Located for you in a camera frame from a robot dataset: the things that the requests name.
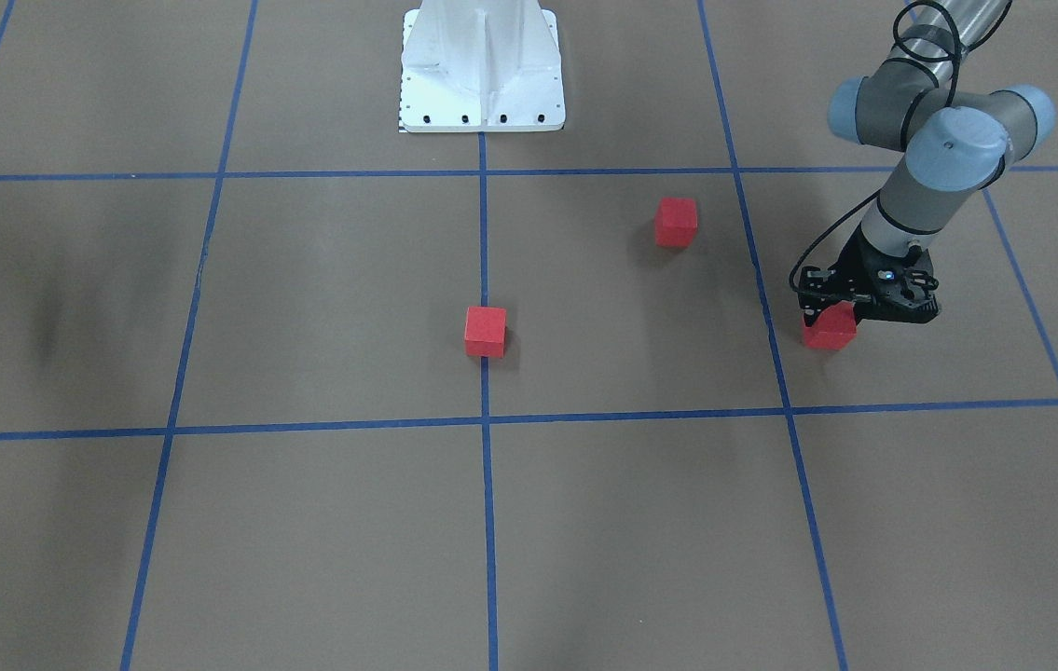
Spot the red cube block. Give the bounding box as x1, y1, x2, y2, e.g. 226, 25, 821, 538
802, 301, 858, 351
463, 306, 508, 360
653, 197, 699, 248

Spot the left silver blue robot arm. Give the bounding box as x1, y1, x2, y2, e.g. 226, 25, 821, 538
789, 1, 1057, 326

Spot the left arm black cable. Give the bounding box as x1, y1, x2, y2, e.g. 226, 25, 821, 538
788, 0, 962, 290

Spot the white central pillar mount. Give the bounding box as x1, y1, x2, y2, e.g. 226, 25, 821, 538
398, 1, 567, 133

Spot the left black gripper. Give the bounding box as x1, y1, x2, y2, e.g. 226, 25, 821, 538
836, 229, 941, 324

